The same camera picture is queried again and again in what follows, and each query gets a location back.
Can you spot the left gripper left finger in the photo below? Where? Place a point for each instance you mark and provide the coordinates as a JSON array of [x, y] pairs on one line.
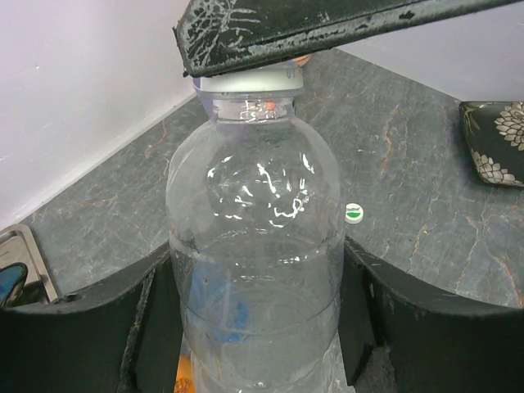
[[120, 334]]

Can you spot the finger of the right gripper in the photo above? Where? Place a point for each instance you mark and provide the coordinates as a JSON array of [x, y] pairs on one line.
[[217, 37]]

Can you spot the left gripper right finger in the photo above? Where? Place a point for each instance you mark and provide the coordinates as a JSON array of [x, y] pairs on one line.
[[437, 341]]

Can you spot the Pocari Sweat bottle cap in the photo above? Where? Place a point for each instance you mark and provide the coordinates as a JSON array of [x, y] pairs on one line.
[[268, 80]]

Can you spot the green white bottle cap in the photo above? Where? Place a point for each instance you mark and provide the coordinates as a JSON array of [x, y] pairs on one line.
[[354, 213]]

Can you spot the clear Pocari Sweat bottle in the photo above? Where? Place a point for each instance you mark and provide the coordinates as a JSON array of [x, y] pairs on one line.
[[256, 191]]

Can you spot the orange drink bottle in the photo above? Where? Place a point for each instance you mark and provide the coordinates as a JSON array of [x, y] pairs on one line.
[[184, 381]]

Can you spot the blue water bottle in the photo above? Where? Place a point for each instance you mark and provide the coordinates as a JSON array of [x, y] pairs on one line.
[[215, 306]]

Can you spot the red white floral bowl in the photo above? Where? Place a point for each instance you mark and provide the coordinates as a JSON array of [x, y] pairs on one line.
[[301, 61]]

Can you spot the blue star-shaped dish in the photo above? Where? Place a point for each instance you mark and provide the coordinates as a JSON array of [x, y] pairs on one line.
[[13, 278]]

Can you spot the metal tray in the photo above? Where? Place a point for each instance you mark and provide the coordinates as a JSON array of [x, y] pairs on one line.
[[18, 245]]

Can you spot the black floral rectangular dish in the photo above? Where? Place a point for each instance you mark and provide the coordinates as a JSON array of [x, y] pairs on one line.
[[494, 135]]

